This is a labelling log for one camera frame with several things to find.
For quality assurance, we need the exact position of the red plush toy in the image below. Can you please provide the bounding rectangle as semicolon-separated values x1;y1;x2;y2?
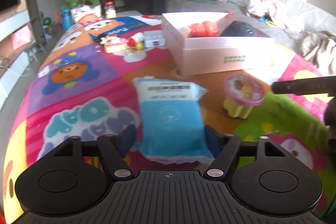
187;21;219;38

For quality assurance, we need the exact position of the red lid snack jar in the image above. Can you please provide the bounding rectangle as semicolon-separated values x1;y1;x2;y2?
105;1;117;19

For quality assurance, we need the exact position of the black plush toy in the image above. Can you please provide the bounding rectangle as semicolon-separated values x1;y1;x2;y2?
219;20;257;37

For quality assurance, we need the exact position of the white yogurt bottle toy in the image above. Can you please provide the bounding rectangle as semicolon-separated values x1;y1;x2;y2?
127;32;144;47

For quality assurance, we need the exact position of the white tv cabinet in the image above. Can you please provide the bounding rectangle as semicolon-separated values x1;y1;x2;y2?
1;10;47;106

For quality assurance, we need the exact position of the pink baby clothes pile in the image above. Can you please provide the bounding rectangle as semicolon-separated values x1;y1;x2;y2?
246;0;304;32

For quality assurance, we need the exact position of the grey sofa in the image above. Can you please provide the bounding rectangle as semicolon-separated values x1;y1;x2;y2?
165;0;335;76

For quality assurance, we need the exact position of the black hair doll keychain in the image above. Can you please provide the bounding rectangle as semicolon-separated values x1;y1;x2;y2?
93;34;106;44

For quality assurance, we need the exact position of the pink paper bag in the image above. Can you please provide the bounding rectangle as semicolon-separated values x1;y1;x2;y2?
11;23;35;50

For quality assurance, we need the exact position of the yellow cup with pink lid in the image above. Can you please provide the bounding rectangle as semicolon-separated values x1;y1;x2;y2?
223;74;266;119

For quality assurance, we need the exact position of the pink toy camera keychain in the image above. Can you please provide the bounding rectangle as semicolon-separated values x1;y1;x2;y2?
102;34;127;53

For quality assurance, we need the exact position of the white power adapter box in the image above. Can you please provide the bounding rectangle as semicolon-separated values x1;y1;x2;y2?
143;30;165;48

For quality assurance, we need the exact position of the colourful cartoon play mat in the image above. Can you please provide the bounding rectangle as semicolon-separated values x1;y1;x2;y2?
2;15;335;223

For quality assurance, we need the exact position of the blue wet wipes pack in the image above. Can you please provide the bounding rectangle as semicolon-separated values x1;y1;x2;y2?
133;77;214;164

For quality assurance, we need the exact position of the gold bell keychain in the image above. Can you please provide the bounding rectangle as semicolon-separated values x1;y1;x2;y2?
135;42;145;51

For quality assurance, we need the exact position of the blue water bottle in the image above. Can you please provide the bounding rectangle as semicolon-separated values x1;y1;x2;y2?
60;8;74;31

